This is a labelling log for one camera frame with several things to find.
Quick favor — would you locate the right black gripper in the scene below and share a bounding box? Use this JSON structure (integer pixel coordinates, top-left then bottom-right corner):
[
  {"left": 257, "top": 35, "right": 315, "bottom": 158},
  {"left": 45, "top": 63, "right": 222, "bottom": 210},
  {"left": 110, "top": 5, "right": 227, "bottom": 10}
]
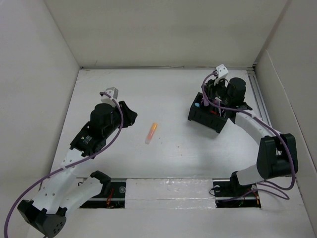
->
[{"left": 201, "top": 76, "right": 232, "bottom": 105}]

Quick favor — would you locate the orange highlighter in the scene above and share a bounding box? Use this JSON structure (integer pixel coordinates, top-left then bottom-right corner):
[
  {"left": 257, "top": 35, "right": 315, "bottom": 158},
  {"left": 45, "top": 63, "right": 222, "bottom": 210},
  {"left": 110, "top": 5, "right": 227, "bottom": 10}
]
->
[{"left": 145, "top": 122, "right": 158, "bottom": 144}]

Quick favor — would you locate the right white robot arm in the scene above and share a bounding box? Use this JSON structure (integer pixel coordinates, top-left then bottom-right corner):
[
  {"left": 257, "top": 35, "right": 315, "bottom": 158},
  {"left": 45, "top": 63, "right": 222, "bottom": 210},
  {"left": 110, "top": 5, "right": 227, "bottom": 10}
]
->
[{"left": 202, "top": 76, "right": 298, "bottom": 195}]

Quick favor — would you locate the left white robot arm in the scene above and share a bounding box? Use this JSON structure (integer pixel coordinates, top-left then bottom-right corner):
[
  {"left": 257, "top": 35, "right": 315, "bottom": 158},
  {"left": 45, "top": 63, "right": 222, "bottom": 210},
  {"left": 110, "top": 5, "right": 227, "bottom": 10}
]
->
[{"left": 17, "top": 101, "right": 137, "bottom": 238}]

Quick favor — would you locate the black two-slot pen holder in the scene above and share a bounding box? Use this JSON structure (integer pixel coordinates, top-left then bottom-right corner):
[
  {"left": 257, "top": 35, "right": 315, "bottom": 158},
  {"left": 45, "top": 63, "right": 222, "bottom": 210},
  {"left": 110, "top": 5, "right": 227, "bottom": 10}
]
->
[{"left": 188, "top": 92, "right": 228, "bottom": 133}]

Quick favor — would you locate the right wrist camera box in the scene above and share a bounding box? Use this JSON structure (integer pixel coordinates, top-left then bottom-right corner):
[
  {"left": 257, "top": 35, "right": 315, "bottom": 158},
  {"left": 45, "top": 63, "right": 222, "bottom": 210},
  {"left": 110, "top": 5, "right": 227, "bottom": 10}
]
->
[{"left": 214, "top": 64, "right": 229, "bottom": 85}]

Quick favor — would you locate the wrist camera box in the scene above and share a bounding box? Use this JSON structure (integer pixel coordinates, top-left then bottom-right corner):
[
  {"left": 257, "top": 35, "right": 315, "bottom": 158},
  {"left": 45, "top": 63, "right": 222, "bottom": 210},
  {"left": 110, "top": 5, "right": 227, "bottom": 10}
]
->
[
  {"left": 214, "top": 64, "right": 229, "bottom": 85},
  {"left": 100, "top": 87, "right": 118, "bottom": 104}
]

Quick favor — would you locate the aluminium rail right side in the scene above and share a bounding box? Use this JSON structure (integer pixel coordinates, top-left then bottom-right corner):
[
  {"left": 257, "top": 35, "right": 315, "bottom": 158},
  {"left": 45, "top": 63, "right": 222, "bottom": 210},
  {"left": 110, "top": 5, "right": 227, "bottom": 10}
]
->
[{"left": 247, "top": 67, "right": 271, "bottom": 126}]

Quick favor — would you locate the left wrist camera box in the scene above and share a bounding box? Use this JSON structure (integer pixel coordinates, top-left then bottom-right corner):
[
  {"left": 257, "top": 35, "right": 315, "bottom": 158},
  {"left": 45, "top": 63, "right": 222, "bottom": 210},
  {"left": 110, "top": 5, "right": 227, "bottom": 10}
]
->
[{"left": 100, "top": 87, "right": 118, "bottom": 104}]

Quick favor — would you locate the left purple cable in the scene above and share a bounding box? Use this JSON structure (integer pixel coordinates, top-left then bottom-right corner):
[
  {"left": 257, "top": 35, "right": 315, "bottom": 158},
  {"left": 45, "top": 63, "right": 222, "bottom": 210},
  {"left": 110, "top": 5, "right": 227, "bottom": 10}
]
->
[{"left": 3, "top": 91, "right": 124, "bottom": 238}]

